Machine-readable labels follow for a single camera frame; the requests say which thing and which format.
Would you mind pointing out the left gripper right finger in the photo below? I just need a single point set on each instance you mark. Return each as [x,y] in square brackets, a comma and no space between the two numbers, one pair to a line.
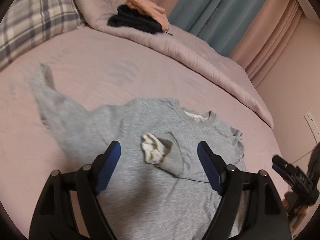
[265,217]

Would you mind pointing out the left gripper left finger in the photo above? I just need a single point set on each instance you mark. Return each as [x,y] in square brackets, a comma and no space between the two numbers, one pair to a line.
[54,218]

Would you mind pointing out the grey New York sweatshirt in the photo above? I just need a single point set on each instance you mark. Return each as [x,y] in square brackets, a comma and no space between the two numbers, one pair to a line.
[159,189]

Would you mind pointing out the person right hand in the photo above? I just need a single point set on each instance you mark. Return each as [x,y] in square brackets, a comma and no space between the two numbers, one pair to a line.
[301,213]

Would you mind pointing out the pink curtain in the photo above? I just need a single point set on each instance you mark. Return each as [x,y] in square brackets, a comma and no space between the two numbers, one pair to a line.
[266,38]

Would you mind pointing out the pink bed sheet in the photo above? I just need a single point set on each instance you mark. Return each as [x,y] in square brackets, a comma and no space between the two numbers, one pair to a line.
[94,69]

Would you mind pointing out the teal curtain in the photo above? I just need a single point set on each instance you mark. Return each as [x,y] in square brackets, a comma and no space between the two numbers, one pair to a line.
[220,23]

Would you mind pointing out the plaid pillow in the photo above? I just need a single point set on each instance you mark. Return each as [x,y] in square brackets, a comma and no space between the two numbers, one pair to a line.
[29,23]

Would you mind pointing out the dark navy folded garment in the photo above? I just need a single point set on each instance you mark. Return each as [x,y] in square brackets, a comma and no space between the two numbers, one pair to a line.
[127,17]

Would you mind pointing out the folded pink duvet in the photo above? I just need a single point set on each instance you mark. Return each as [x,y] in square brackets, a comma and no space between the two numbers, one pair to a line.
[185,48]

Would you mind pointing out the peach folded garment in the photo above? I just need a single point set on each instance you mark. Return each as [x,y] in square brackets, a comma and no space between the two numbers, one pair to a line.
[148,8]

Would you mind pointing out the white wall power strip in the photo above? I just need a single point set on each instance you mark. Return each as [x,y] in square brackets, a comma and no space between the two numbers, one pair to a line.
[313,126]

